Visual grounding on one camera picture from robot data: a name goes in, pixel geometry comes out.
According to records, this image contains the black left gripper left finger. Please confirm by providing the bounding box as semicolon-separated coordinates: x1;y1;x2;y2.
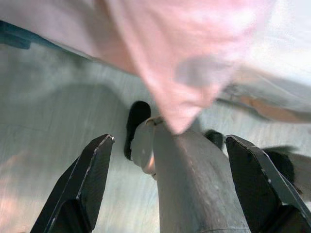
30;133;115;233

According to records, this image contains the pink pillow with coloured dots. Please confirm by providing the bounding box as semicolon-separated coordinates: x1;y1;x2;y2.
93;0;280;135

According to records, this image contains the mattress with beige sheet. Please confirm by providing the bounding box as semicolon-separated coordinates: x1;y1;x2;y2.
0;0;103;58

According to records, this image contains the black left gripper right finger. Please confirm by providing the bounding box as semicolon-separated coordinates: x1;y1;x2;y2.
225;134;311;233

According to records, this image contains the black robot right foot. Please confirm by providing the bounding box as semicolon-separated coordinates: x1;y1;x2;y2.
205;130;303;195

